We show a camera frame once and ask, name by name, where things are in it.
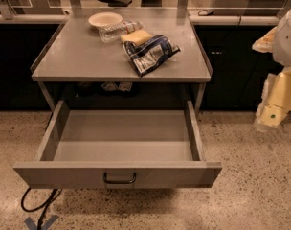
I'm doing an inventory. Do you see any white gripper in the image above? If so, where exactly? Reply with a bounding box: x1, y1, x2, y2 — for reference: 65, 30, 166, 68
252, 27, 291, 132

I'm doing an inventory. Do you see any blue chip bag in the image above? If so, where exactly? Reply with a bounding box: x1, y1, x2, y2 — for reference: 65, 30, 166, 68
123, 34, 181, 77

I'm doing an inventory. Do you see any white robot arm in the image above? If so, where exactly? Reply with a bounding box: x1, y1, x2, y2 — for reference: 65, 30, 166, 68
252, 9, 291, 132

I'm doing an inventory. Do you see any open grey drawer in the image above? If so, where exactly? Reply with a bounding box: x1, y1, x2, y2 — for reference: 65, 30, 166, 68
13, 101, 222, 189

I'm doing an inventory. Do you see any yellow sponge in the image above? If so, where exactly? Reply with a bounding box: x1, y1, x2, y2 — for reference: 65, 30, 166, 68
121, 30, 152, 46

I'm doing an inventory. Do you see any white bowl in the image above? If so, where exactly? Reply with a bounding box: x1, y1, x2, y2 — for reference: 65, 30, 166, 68
88, 12, 123, 28

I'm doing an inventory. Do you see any black office chair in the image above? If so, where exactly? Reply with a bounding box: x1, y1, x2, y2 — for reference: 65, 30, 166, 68
98, 0, 132, 7

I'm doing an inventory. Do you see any grey metal table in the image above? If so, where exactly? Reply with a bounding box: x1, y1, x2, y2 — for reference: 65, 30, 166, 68
32, 7, 212, 108

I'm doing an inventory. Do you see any black drawer handle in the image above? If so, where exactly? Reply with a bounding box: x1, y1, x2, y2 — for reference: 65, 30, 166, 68
103, 172, 137, 185

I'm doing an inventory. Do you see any black floor cable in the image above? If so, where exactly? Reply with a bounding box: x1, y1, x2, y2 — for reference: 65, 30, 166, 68
20, 187, 62, 230

